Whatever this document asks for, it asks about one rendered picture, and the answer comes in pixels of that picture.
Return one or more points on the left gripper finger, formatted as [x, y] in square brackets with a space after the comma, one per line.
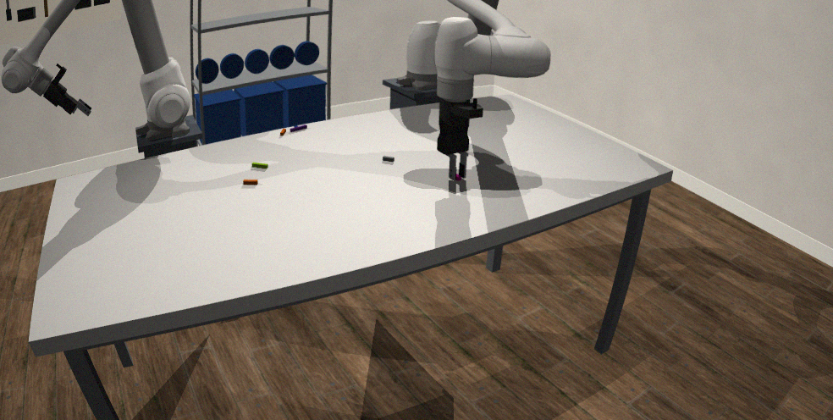
[452, 169]
[462, 164]

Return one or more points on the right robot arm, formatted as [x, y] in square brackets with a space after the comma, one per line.
[162, 84]

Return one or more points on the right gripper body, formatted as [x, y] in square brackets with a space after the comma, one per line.
[53, 91]

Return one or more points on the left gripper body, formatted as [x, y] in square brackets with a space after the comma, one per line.
[453, 137]

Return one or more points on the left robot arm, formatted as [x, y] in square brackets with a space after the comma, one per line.
[465, 48]

